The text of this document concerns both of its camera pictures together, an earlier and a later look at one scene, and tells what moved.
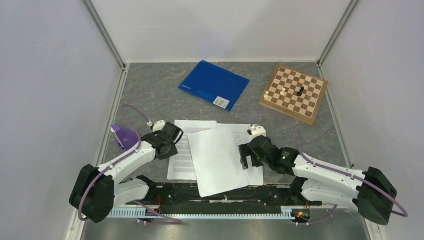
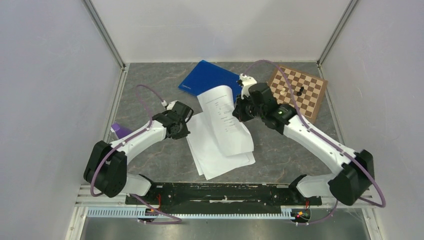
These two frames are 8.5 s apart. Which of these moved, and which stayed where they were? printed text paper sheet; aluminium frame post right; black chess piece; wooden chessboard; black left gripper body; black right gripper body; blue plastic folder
Moved: printed text paper sheet; black right gripper body; black left gripper body
Stayed: wooden chessboard; blue plastic folder; black chess piece; aluminium frame post right
